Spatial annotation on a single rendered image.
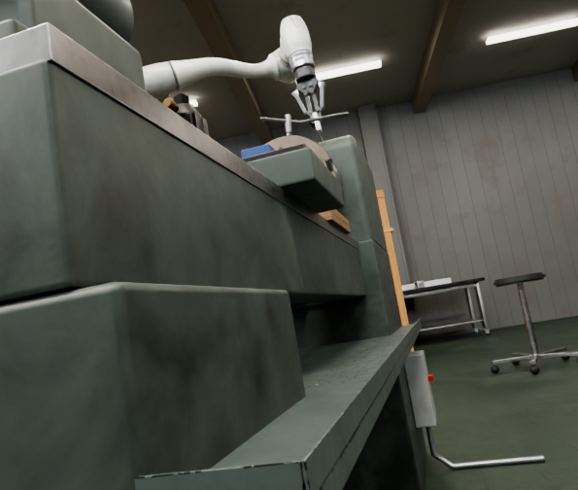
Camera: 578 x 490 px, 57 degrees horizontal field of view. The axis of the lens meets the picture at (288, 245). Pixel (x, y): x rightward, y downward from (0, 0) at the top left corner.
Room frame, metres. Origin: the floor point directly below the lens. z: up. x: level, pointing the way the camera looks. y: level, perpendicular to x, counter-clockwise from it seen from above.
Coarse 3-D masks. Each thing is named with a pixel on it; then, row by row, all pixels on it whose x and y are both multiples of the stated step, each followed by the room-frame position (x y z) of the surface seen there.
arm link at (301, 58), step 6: (294, 54) 1.79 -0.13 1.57; (300, 54) 1.79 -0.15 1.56; (306, 54) 1.79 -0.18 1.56; (312, 54) 1.82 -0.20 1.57; (294, 60) 1.80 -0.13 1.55; (300, 60) 1.79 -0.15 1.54; (306, 60) 1.79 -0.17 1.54; (312, 60) 1.80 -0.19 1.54; (294, 66) 1.80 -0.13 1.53; (300, 66) 1.80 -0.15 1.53; (312, 66) 1.82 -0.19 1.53; (294, 72) 1.84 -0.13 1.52
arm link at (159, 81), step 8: (152, 64) 1.69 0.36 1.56; (160, 64) 1.69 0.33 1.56; (168, 64) 1.69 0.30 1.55; (144, 72) 1.67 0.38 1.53; (152, 72) 1.67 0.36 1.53; (160, 72) 1.68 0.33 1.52; (168, 72) 1.68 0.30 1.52; (152, 80) 1.67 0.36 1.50; (160, 80) 1.68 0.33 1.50; (168, 80) 1.69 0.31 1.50; (152, 88) 1.69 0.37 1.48; (160, 88) 1.70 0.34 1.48; (168, 88) 1.71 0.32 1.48; (176, 88) 1.73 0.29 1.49; (160, 96) 1.74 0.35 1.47; (168, 96) 1.77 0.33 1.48
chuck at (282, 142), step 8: (288, 136) 1.68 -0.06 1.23; (296, 136) 1.67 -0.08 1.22; (264, 144) 1.70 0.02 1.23; (272, 144) 1.69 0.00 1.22; (280, 144) 1.69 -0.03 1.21; (288, 144) 1.68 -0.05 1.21; (296, 144) 1.67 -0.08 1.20; (312, 144) 1.66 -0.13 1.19; (320, 152) 1.65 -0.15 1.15; (336, 168) 1.69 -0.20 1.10; (336, 176) 1.65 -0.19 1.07
